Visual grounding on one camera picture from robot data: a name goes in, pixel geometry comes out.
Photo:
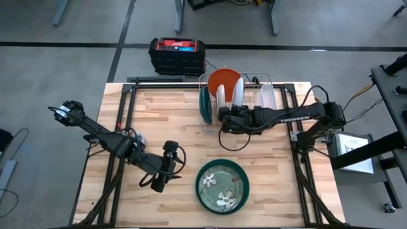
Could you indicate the large green plate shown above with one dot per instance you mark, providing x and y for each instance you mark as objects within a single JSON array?
[{"x": 247, "y": 187}]

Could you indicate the grey desk leg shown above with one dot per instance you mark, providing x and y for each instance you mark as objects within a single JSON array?
[
  {"x": 60, "y": 12},
  {"x": 179, "y": 16},
  {"x": 275, "y": 17}
]

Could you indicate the black box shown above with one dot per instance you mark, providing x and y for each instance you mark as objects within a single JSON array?
[{"x": 203, "y": 4}]

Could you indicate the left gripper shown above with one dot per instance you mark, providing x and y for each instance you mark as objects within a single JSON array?
[{"x": 160, "y": 167}]

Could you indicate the floral green plate dark rim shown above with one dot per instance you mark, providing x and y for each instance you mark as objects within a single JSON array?
[{"x": 219, "y": 191}]

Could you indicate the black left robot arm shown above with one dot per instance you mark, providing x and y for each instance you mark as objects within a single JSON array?
[{"x": 95, "y": 128}]

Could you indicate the dark teal plate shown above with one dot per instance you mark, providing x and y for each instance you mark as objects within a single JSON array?
[{"x": 206, "y": 106}]

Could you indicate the white booklet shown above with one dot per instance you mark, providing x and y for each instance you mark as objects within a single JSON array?
[{"x": 353, "y": 149}]

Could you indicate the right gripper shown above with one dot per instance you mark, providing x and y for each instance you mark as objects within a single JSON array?
[{"x": 240, "y": 122}]

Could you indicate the black power strip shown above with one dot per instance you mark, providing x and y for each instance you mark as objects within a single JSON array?
[{"x": 155, "y": 79}]

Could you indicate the small red clip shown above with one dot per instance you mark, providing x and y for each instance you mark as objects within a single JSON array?
[{"x": 119, "y": 126}]

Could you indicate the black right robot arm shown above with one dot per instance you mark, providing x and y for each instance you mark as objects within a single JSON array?
[{"x": 295, "y": 116}]

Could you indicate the orange plate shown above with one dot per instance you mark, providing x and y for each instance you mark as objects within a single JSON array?
[{"x": 222, "y": 81}]

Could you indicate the black camera stand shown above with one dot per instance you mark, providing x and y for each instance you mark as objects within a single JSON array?
[{"x": 391, "y": 95}]

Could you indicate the cream plate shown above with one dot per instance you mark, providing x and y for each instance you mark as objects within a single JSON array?
[{"x": 221, "y": 95}]

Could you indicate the white dish brush holder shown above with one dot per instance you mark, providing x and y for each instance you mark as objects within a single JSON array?
[{"x": 143, "y": 140}]

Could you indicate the clear plastic utensil holder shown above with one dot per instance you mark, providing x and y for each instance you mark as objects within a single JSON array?
[{"x": 267, "y": 95}]

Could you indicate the red black power station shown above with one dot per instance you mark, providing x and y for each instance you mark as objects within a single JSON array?
[{"x": 176, "y": 60}]

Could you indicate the caster wheel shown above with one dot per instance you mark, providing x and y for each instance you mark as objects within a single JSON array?
[{"x": 389, "y": 207}]

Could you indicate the black table frame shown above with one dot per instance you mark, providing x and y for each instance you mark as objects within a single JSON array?
[{"x": 159, "y": 86}]

